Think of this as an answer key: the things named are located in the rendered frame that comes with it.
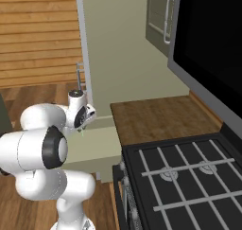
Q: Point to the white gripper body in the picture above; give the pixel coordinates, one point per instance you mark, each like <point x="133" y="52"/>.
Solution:
<point x="85" y="122"/>

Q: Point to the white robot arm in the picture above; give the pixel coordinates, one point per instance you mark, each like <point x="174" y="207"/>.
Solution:
<point x="34" y="148"/>

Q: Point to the olive counter cabinet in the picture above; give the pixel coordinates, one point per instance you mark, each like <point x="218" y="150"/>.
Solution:
<point x="94" y="148"/>

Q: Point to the grey stove knob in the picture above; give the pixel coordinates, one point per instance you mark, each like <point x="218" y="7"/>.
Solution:
<point x="122" y="167"/>
<point x="126" y="180"/>
<point x="135" y="212"/>

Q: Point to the dark object at room edge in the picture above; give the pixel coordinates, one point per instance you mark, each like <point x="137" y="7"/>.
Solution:
<point x="4" y="117"/>

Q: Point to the black stove with grey grates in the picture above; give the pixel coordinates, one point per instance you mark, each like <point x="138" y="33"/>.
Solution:
<point x="186" y="183"/>

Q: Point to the olive wall cupboard door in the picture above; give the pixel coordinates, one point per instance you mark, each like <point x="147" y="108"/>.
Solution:
<point x="156" y="16"/>

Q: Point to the black microwave with grey frame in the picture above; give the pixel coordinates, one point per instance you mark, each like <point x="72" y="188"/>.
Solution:
<point x="211" y="41"/>

